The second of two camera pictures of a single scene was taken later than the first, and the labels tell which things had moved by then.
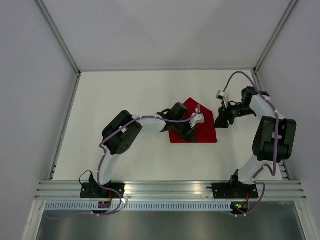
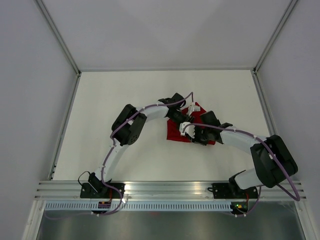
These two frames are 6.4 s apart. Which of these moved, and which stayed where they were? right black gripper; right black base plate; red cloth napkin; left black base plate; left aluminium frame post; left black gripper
Moved: right black gripper; red cloth napkin; left black gripper
Stayed: right black base plate; left black base plate; left aluminium frame post
